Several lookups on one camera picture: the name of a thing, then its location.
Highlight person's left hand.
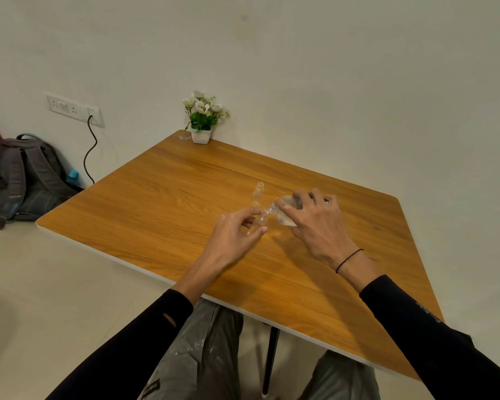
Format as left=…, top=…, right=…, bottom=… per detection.
left=204, top=207, right=269, bottom=284

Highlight person's right hand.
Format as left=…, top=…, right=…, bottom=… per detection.
left=274, top=188, right=359, bottom=269

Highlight large clear bottle blue label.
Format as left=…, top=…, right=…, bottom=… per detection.
left=261, top=194, right=303, bottom=228

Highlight person's right forearm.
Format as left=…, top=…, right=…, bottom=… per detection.
left=337, top=249, right=500, bottom=400

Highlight person's left forearm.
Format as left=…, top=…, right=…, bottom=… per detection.
left=46, top=258, right=230, bottom=400

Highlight black wrist band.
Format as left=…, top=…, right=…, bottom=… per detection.
left=335, top=248, right=364, bottom=274

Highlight white flowers in white pot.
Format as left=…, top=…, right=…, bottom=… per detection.
left=182, top=89, right=230, bottom=145

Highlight grey trousers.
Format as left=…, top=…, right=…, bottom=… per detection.
left=139, top=297, right=382, bottom=400

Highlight black table leg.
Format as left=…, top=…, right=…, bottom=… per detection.
left=261, top=327, right=281, bottom=398

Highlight grey backpack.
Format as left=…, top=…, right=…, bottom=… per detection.
left=0, top=133, right=84, bottom=231

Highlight black power cable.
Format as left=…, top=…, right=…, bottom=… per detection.
left=83, top=115, right=99, bottom=184

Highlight white wall socket panel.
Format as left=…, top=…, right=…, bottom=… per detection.
left=46, top=93, right=106, bottom=129

